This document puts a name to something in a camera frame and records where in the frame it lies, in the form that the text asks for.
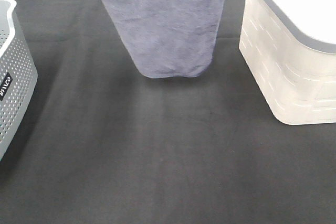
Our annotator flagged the grey-blue microfibre towel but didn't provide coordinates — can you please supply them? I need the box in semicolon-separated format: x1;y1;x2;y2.
102;0;225;78

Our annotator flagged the cream plastic storage basket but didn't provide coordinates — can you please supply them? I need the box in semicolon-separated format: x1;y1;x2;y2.
239;0;335;125

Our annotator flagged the black table cloth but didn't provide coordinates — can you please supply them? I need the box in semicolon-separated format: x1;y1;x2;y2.
1;0;335;223

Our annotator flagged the grey perforated plastic basket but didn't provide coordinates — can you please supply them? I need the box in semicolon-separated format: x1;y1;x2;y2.
1;0;38;157

